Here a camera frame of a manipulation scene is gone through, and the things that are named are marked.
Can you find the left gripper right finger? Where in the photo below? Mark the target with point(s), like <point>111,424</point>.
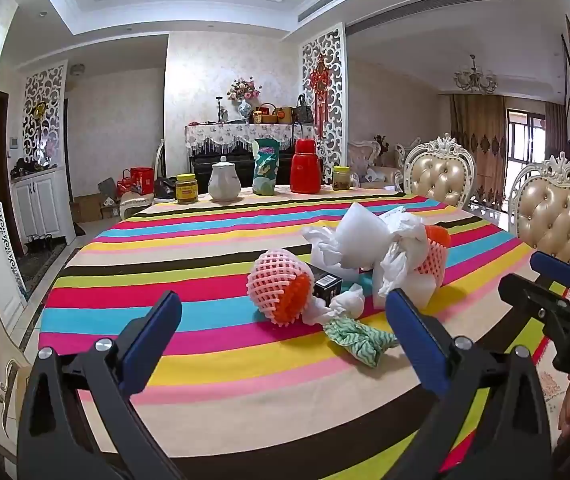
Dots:
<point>512,438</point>

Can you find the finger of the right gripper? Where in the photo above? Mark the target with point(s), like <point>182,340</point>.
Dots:
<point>534,300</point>
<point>551,267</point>

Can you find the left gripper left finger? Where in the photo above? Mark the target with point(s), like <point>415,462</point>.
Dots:
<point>55,439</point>

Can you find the pink orange foam net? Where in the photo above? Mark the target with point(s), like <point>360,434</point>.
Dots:
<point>439,243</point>

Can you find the green patterned wrapper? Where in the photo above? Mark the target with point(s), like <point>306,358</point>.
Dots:
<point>366,344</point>

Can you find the white plastic bag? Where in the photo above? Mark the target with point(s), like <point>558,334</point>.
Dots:
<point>408,250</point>

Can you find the white tissue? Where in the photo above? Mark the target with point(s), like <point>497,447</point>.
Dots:
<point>348,304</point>

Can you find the white foam sheet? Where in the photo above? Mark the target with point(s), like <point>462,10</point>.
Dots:
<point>363,238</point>

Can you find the black small box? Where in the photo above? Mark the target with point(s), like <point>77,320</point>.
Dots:
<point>326,285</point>

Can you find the near beige tufted chair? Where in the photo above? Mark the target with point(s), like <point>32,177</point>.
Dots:
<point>539,206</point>

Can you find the beige tufted chair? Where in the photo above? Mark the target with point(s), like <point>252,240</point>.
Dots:
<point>442,170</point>
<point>539,206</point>

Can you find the far beige tufted chair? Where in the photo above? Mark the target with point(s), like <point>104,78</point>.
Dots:
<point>442,170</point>

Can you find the brown curtains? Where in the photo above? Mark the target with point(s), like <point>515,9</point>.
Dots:
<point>478,123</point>

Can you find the striped colourful tablecloth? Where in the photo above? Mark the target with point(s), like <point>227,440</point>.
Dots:
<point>236,396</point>

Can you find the chandelier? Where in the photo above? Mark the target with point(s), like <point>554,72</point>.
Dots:
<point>472,79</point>

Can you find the glass jar brown contents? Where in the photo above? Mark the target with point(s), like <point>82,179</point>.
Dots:
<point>341,178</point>

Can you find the red gift bag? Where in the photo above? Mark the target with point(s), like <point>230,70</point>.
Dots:
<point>142,180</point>

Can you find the red thermos jug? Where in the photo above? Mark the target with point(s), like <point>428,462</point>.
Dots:
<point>305,170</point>

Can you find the yellow lid jar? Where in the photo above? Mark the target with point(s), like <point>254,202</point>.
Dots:
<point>186,189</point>

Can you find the white ceramic teapot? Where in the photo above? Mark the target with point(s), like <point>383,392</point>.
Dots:
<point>224,185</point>

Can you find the red chinese knot ornament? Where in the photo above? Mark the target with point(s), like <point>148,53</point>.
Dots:
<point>320,79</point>

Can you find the teal floral vase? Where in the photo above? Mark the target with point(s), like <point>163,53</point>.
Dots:
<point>266,162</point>

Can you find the piano with lace cover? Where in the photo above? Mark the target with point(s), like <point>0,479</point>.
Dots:
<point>206,144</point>

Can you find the flower bouquet in vase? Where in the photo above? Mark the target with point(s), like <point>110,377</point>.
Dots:
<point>242,93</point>

